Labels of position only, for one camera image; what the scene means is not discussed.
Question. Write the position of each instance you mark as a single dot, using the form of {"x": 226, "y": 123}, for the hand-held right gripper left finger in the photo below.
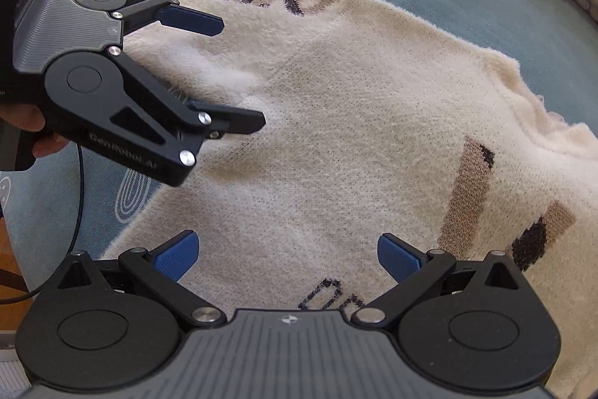
{"x": 180, "y": 254}

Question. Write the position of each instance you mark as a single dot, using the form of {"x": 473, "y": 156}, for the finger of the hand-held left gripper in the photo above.
{"x": 191, "y": 18}
{"x": 233, "y": 121}

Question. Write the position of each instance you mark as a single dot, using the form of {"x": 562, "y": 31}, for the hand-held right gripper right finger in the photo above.
{"x": 397, "y": 258}

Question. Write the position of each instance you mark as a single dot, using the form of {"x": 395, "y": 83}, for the cream fuzzy knit sweater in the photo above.
{"x": 350, "y": 123}

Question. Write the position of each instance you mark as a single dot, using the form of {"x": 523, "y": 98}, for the person's left hand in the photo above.
{"x": 23, "y": 117}

